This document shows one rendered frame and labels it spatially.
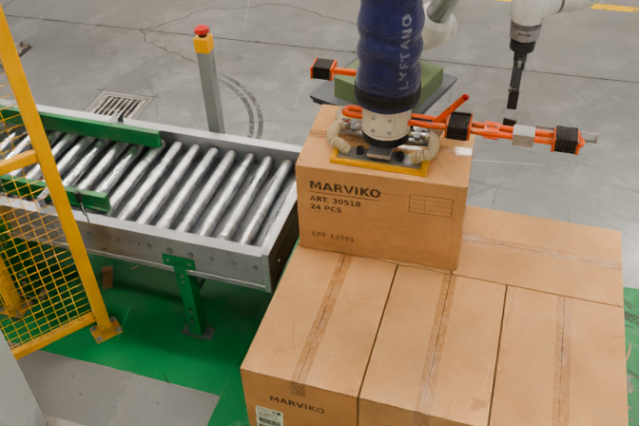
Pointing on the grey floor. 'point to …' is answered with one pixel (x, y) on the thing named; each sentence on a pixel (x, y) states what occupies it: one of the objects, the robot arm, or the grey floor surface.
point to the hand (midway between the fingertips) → (513, 94)
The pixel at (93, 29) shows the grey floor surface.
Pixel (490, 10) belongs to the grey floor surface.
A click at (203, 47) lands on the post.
